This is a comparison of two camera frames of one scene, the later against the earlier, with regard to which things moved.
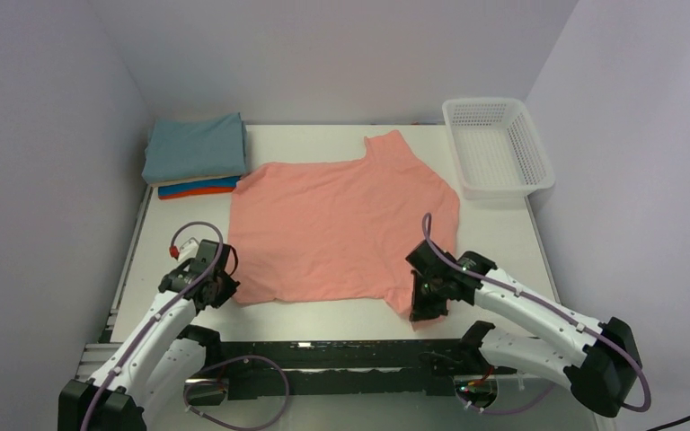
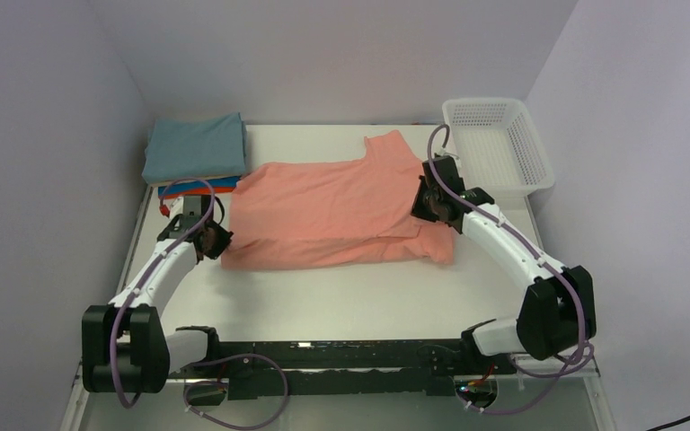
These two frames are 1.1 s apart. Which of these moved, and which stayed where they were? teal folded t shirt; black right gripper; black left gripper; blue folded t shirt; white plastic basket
Moved: black right gripper; black left gripper
Stayed: teal folded t shirt; white plastic basket; blue folded t shirt
